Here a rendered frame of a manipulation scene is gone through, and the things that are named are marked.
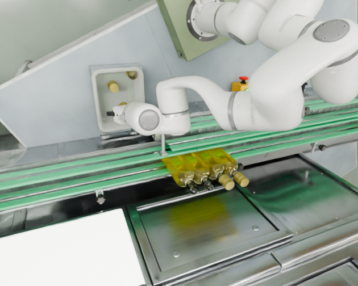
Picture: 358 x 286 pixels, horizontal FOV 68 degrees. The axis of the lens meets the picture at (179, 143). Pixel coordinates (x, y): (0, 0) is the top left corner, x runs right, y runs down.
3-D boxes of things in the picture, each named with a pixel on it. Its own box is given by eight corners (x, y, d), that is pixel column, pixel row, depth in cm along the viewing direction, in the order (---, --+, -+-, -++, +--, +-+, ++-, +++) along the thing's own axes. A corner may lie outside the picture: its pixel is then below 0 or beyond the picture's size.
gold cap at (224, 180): (217, 184, 91) (224, 191, 87) (219, 175, 89) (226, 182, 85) (227, 182, 92) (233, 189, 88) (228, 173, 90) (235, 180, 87)
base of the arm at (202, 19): (178, 4, 88) (196, 4, 75) (208, -21, 87) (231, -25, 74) (202, 44, 96) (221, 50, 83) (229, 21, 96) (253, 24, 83)
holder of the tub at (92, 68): (99, 135, 106) (102, 144, 100) (88, 65, 93) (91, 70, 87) (141, 129, 112) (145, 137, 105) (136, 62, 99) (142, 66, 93)
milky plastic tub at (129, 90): (96, 124, 103) (99, 133, 96) (88, 65, 93) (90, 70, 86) (140, 118, 109) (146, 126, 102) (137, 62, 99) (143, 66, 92)
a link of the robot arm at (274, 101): (256, 80, 65) (236, 31, 54) (362, 70, 53) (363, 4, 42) (241, 138, 58) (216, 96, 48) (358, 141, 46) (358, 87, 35)
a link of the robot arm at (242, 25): (205, 27, 79) (232, 32, 65) (231, -16, 76) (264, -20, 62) (228, 45, 83) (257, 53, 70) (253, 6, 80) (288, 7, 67)
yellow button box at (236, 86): (229, 96, 122) (238, 101, 116) (231, 80, 118) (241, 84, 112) (242, 95, 124) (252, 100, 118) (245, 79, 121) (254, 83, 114)
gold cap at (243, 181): (236, 181, 94) (243, 189, 90) (231, 176, 92) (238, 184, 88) (243, 175, 94) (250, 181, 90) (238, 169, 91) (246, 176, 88)
